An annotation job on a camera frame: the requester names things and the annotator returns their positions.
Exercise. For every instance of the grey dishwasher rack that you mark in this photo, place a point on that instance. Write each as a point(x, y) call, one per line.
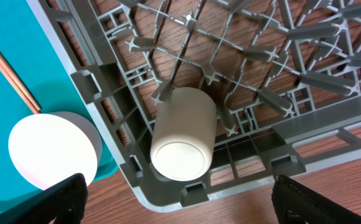
point(286, 77)

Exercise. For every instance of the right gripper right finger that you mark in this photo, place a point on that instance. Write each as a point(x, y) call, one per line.
point(296, 203)

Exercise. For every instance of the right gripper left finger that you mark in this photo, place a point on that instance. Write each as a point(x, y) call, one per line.
point(63, 202)

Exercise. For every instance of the small white plate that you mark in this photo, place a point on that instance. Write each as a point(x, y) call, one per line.
point(47, 148)

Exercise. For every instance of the teal serving tray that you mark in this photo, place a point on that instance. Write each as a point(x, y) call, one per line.
point(28, 51)

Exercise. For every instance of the wooden chopstick left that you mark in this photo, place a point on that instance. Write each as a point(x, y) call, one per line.
point(17, 84)

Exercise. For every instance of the white paper cup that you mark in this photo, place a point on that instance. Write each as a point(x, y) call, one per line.
point(184, 135)

